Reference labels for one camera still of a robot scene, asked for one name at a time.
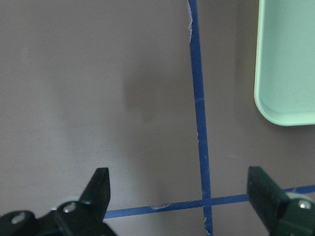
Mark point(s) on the mint green tray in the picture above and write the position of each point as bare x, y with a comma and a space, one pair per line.
284, 87

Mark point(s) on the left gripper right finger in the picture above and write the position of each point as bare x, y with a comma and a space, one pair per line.
282, 213

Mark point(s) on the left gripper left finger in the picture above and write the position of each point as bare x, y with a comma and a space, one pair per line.
83, 217

